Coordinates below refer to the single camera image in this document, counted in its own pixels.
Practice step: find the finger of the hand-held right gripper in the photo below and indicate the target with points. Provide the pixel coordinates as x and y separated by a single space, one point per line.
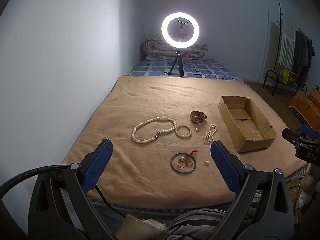
290 135
308 130

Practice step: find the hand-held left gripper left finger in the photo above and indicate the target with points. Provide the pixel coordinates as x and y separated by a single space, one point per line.
97 165

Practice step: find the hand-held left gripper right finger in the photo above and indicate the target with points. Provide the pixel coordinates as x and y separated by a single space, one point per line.
225 167

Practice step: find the cardboard box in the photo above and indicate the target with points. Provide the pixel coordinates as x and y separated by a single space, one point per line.
246 125

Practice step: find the dark bangle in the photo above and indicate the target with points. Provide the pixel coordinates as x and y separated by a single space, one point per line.
173 165

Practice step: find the brown wristwatch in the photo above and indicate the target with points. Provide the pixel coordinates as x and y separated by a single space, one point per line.
197 117

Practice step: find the orange cloth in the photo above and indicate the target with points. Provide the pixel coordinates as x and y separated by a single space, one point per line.
303 107

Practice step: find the thin pearl strand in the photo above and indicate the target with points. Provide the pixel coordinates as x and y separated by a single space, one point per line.
209 135

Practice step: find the yellow box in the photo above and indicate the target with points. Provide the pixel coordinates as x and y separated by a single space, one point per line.
290 76

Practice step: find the person's striped trousers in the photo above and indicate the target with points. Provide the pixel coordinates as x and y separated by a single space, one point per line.
200 220

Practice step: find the black metal clothes rack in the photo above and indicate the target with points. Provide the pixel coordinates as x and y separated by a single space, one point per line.
271 76

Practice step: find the tan fleece-lined garment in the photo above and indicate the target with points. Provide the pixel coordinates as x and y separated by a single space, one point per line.
135 226

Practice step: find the dark hanging clothes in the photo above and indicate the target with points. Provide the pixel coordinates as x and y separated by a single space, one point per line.
301 55

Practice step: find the tan blanket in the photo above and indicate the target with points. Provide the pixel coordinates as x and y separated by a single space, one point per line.
150 97

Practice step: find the white striped towel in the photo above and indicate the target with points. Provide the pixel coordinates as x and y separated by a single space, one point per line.
286 42

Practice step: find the blue patterned bed sheet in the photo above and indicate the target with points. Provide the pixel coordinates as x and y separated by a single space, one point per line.
155 67

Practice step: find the black tripod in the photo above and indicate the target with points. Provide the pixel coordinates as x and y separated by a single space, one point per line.
178 60

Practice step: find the folded floral quilt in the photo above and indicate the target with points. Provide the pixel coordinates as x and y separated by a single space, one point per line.
155 48

